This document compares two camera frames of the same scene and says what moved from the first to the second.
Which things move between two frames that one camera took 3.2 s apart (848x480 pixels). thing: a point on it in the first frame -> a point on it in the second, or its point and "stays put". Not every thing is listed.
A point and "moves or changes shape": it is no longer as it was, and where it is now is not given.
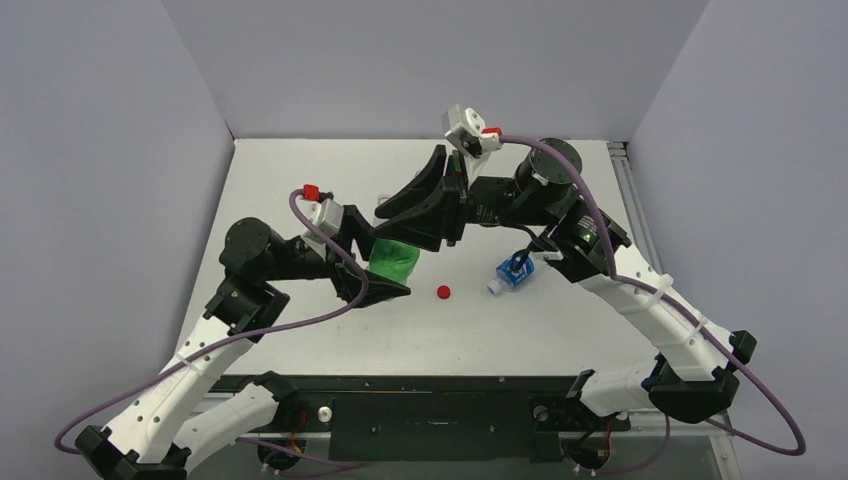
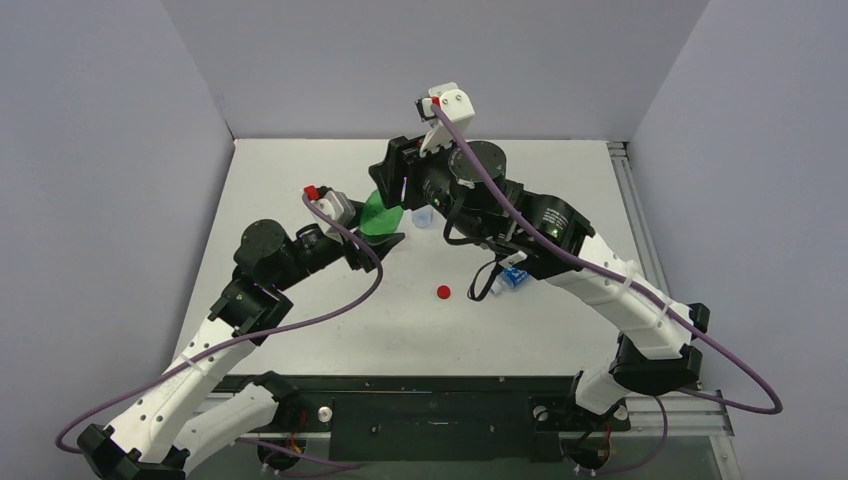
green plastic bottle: [394, 260] moves or changes shape
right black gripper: [454, 201] -> [394, 172]
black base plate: [427, 418] stays put
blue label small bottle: [508, 279] stays put
